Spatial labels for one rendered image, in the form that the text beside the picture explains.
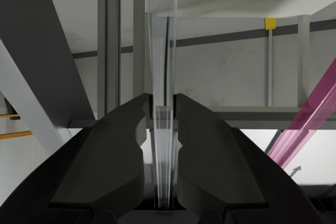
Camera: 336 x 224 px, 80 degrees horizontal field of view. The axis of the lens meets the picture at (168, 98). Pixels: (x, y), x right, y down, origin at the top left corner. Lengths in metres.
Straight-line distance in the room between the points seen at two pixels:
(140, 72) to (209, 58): 2.76
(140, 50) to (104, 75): 0.17
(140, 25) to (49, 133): 0.46
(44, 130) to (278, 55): 3.09
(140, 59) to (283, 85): 2.70
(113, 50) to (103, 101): 0.11
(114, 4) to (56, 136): 0.34
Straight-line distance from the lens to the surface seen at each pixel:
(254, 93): 3.12
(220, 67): 3.22
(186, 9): 0.86
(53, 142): 0.19
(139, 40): 0.58
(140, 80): 0.56
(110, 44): 0.44
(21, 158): 6.99
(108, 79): 0.43
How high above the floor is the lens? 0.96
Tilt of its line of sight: level
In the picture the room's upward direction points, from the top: 180 degrees counter-clockwise
